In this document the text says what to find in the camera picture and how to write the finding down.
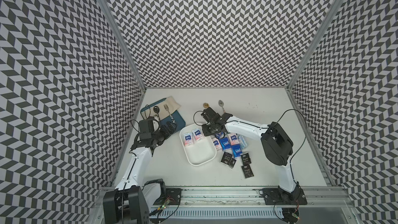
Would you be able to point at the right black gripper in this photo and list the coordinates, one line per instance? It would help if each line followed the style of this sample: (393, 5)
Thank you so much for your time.
(205, 131)

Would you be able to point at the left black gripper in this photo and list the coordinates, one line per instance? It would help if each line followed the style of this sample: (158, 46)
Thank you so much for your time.
(167, 132)

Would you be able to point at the cartoon dark blue tissue pack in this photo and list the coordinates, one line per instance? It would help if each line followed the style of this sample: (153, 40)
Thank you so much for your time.
(219, 135)

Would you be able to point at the pink white tissue pack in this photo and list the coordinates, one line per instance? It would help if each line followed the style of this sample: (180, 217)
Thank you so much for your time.
(188, 139)

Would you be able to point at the white plastic storage box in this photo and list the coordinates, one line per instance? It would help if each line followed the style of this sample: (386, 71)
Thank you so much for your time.
(200, 152)

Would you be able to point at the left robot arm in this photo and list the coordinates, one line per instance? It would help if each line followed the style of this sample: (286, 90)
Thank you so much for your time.
(132, 196)

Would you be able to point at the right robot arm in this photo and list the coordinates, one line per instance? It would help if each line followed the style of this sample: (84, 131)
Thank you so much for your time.
(277, 145)

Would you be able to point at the blue tissue pack middle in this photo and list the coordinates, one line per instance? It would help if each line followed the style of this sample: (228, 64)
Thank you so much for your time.
(225, 144)

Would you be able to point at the teal rectangular tray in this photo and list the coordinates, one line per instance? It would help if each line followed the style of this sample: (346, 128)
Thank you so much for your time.
(147, 111)

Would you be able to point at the black spoon on tray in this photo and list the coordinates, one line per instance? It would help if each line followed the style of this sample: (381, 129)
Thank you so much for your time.
(157, 111)

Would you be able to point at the beige cloth napkin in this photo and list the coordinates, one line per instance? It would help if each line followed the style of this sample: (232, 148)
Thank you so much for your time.
(170, 101)

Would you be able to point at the clear light blue tissue pack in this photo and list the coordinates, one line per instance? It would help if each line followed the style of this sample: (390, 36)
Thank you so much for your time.
(242, 141)

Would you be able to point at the blue tissue pack lower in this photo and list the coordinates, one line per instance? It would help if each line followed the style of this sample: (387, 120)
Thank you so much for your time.
(237, 151)

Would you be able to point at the black sachet left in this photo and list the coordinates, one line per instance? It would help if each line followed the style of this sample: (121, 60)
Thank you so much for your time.
(226, 158)

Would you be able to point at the small black sachet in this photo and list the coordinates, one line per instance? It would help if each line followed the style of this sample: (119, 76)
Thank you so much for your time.
(231, 163)

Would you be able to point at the black sachet upper right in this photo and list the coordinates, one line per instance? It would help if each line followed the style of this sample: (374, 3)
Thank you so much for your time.
(245, 157)

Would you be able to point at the black sachet lower right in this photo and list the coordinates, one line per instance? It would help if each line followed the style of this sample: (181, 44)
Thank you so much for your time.
(247, 171)

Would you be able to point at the silver spoon pink handle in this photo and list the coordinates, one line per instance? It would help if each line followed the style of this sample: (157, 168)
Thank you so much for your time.
(221, 104)

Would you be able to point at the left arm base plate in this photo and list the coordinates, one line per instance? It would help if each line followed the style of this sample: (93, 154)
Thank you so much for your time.
(171, 197)

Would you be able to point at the aluminium front rail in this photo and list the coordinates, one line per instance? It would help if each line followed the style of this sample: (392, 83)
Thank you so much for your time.
(332, 196)

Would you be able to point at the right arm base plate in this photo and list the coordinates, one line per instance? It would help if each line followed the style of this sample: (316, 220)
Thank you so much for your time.
(277, 196)

